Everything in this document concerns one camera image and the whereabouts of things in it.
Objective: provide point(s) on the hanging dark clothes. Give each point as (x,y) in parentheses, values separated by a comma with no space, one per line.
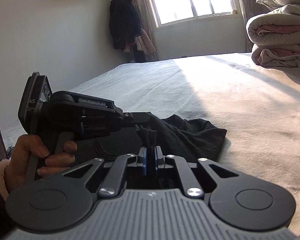
(124,22)

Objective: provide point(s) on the folded beige pink quilt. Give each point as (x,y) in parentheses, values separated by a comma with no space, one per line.
(276,37)

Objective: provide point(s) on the patterned beige left curtain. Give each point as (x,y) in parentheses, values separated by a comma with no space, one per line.
(144,11)

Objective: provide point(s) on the grey bed sheet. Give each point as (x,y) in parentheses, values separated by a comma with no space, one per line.
(259,108)

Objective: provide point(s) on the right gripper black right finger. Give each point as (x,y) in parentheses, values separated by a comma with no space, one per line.
(238,199)

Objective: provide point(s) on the black t-shirt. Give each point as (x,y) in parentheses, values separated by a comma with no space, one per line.
(190,139)

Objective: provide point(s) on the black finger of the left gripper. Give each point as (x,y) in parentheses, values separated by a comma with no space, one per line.
(136,118)

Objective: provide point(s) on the pink fluffy sleeve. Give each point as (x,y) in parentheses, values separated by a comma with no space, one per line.
(4,187)

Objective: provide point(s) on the bright window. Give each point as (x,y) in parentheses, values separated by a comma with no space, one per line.
(168,12)

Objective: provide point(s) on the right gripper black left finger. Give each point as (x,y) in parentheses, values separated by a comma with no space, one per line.
(89,197)

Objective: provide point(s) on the hanging pink clothes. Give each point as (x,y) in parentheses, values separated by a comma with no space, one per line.
(142,42)

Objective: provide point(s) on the person's left hand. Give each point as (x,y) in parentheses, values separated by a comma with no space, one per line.
(28,146)

